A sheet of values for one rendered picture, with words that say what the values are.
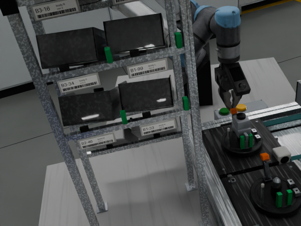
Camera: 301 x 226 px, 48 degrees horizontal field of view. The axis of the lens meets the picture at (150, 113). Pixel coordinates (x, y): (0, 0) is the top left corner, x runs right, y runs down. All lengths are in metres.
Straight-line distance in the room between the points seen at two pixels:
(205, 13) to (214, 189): 0.56
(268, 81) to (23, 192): 1.93
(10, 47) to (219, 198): 3.26
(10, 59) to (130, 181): 2.94
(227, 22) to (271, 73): 0.85
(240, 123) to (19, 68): 3.23
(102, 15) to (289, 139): 2.96
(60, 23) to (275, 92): 2.72
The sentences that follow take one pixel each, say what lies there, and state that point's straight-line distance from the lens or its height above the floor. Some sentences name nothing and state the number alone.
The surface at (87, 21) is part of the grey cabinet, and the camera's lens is 3.93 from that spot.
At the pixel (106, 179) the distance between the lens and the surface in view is 1.34.
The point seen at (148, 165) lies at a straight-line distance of 1.35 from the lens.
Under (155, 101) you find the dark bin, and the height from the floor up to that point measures 1.32.
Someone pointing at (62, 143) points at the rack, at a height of 1.30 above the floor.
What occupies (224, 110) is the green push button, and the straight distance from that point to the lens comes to 1.39.
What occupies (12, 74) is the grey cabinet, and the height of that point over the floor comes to 0.26.
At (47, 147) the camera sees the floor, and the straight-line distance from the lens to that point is 3.13.
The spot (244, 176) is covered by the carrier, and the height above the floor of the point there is 0.97.
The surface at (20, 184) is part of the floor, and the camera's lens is 2.88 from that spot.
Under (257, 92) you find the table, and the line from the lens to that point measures 1.72.
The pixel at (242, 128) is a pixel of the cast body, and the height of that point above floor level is 1.06.
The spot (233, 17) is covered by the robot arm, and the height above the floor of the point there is 1.40.
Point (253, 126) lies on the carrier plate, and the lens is 1.31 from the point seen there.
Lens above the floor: 1.77
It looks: 34 degrees down
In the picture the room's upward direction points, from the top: 11 degrees counter-clockwise
